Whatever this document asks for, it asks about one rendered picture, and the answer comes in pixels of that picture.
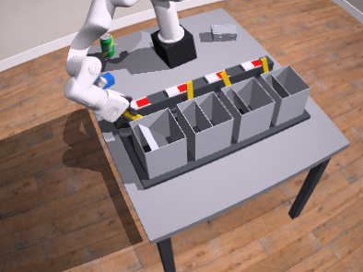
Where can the green drink can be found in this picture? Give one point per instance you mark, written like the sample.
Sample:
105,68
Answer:
107,47

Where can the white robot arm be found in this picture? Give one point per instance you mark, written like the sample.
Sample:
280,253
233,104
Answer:
84,70

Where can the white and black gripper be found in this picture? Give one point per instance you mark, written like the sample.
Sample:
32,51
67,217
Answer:
114,105

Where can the blue box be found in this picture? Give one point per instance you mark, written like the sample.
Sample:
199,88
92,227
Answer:
110,80

